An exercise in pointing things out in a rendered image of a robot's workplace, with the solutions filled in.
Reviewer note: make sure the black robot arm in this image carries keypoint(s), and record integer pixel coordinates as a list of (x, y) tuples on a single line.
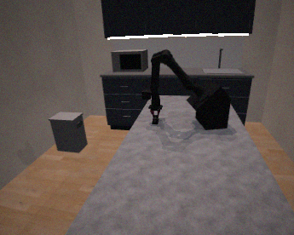
[(164, 57)]

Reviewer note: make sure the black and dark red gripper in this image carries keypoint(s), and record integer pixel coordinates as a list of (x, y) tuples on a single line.
[(155, 107)]

